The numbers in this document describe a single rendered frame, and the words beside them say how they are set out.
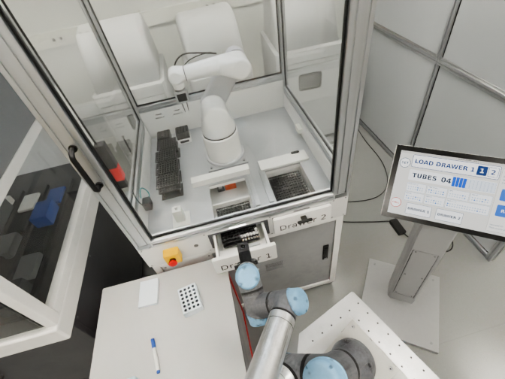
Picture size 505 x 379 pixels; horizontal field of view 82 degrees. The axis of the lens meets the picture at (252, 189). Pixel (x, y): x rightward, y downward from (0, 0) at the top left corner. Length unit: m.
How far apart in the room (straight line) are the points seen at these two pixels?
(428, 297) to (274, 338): 1.62
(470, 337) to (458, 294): 0.27
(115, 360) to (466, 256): 2.28
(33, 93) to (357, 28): 0.93
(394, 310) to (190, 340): 1.35
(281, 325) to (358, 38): 0.86
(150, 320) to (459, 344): 1.76
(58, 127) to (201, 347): 0.96
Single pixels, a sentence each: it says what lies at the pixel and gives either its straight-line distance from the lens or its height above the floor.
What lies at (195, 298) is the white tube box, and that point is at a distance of 1.41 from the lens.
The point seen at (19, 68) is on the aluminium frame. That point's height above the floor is 1.79.
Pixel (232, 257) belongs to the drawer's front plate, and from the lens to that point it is 1.32.
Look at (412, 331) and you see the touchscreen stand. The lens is 2.20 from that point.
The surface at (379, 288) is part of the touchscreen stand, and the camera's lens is 2.26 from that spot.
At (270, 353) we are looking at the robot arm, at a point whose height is 1.23.
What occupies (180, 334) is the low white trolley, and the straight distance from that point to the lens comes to 1.41.
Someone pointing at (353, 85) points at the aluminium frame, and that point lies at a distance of 1.11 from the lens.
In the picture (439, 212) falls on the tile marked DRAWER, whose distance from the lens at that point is 1.42.
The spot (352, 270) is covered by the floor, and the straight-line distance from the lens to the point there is 2.33.
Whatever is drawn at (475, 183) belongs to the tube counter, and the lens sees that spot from 1.43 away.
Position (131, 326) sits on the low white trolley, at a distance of 1.52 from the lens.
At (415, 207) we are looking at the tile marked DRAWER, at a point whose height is 1.01.
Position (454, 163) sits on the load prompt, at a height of 1.17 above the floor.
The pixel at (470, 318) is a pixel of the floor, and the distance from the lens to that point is 2.40.
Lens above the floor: 2.02
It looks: 45 degrees down
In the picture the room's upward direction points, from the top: 11 degrees counter-clockwise
